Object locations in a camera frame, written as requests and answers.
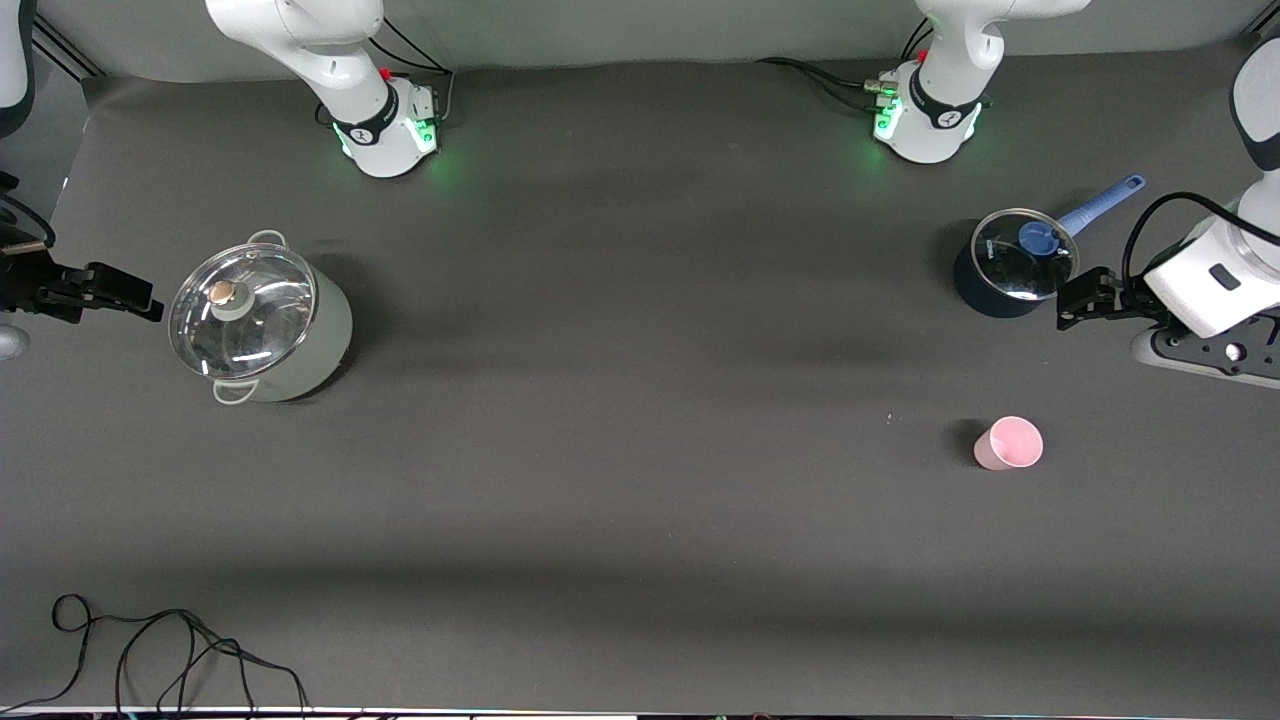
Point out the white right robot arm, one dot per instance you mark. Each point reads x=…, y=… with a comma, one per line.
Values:
x=385, y=130

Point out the glass pot lid brass knob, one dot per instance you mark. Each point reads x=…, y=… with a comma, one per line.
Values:
x=255, y=325

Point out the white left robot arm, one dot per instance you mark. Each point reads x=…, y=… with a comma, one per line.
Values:
x=930, y=115

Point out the dark blue saucepan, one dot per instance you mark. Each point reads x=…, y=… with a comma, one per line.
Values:
x=985, y=300

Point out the pink plastic cup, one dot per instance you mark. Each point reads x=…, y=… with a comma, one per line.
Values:
x=1008, y=445

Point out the glass lid blue knob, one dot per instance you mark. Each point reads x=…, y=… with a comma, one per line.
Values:
x=1010, y=268

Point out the grey-green cooking pot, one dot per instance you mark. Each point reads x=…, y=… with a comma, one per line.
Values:
x=330, y=340

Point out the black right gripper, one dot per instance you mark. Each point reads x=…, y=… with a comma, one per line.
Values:
x=22, y=282

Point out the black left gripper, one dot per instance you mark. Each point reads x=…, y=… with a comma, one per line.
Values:
x=1128, y=300

